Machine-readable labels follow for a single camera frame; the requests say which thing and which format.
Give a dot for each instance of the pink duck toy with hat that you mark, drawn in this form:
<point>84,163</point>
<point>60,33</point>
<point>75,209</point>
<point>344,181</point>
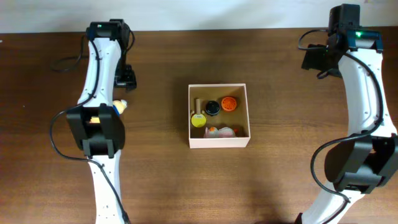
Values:
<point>225,132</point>

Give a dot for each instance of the black round perforated puck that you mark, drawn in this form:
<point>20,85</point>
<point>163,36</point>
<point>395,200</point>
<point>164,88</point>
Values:
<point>212,108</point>

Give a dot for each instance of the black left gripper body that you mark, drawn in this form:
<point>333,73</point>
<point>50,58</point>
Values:
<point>129,77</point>

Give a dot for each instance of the open beige cardboard box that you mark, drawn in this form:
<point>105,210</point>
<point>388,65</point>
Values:
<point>238,119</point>

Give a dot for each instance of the orange round perforated puck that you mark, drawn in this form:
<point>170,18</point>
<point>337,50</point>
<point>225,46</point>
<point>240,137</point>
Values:
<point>229,103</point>

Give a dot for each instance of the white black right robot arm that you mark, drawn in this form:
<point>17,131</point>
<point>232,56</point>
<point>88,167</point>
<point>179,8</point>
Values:
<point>367,157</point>

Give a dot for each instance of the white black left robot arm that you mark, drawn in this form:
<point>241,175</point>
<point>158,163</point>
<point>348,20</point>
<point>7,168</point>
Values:
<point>108,44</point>

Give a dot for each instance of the yellow plush duck blue vest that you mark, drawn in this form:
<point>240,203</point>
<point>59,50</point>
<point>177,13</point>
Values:
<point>118,105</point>

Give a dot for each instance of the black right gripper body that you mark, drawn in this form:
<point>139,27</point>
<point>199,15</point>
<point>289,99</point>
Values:
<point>322,59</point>

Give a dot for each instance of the yellow wooden rattle drum toy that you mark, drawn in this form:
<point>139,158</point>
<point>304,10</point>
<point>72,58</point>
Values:
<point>197,117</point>

